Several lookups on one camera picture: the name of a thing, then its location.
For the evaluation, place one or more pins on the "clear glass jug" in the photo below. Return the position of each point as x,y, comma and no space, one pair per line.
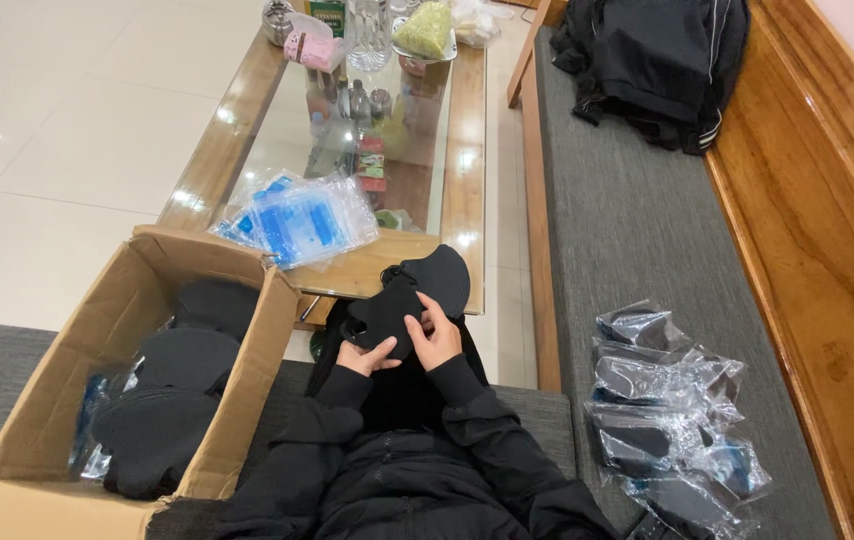
369,34

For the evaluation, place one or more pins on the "pile of blue clear bags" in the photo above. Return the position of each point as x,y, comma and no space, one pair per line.
299,221

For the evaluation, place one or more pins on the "person's right hand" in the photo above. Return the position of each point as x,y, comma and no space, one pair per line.
440,342

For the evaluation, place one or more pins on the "black face mask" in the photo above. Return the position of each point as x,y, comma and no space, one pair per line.
382,319

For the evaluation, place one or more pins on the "pink tissue box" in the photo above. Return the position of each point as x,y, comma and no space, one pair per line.
312,49

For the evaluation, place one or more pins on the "table undershelf with bottles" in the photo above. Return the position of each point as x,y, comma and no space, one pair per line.
367,135

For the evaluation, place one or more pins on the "green carton box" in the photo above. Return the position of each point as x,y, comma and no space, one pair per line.
327,15

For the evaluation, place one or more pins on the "person's black jacket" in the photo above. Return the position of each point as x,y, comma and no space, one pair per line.
412,480

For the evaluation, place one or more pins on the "pile of bagged black masks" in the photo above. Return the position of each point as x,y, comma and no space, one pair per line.
667,435

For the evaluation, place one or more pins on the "white plastic bag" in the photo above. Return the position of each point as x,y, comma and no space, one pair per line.
478,21

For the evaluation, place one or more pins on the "long grey bench cushion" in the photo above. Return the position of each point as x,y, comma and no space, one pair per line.
644,225

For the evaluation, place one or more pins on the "wooden bench frame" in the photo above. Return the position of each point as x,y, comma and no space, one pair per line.
809,247

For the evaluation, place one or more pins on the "pile of loose black masks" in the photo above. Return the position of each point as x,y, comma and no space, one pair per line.
171,390

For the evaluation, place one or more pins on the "black jacket with white stripes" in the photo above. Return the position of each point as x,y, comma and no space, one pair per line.
652,64

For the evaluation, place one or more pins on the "person's left hand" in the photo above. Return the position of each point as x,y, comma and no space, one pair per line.
355,358

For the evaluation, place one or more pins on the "brown cardboard box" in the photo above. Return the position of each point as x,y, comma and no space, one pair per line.
81,390

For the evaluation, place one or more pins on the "wooden glass-top coffee table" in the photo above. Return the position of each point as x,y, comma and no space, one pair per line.
464,165

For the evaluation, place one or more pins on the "metal teapot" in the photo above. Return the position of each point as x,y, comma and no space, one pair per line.
277,21

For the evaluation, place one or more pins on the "plate of green food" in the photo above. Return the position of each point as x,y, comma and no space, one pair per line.
425,31

